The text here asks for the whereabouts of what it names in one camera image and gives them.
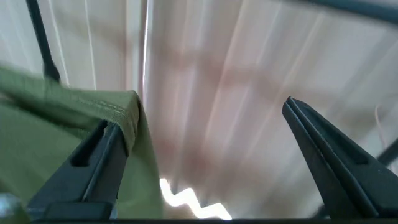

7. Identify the green printed t-shirt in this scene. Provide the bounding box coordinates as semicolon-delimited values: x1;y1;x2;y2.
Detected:
0;63;165;220

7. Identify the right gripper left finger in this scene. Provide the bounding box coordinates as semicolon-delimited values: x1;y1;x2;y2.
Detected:
26;119;129;220

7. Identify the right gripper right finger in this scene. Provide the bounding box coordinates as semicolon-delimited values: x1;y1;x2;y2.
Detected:
281;95;398;219

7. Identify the black clothes rack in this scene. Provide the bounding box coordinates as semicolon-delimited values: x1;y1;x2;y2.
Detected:
25;0;398;166

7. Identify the beige curtain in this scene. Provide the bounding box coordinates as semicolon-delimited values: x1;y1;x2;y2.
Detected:
0;0;398;220

